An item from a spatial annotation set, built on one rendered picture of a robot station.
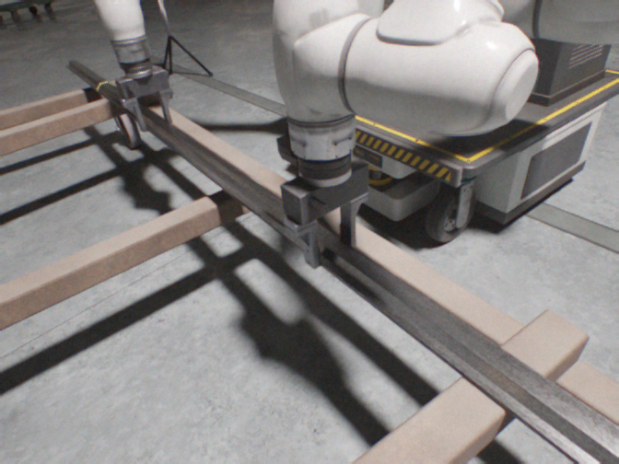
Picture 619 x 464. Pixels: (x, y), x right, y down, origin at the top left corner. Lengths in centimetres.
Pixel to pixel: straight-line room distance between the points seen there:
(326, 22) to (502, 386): 44
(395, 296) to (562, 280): 75
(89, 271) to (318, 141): 59
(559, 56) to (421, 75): 100
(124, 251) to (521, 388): 75
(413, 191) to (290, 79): 83
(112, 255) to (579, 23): 102
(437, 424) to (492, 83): 35
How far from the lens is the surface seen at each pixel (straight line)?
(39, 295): 95
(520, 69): 40
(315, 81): 47
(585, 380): 67
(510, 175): 124
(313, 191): 56
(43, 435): 110
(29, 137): 163
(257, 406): 94
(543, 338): 61
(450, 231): 128
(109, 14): 121
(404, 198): 125
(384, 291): 59
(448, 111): 40
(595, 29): 100
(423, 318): 56
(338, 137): 53
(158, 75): 128
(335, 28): 47
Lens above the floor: 80
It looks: 37 degrees down
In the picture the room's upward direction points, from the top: 6 degrees counter-clockwise
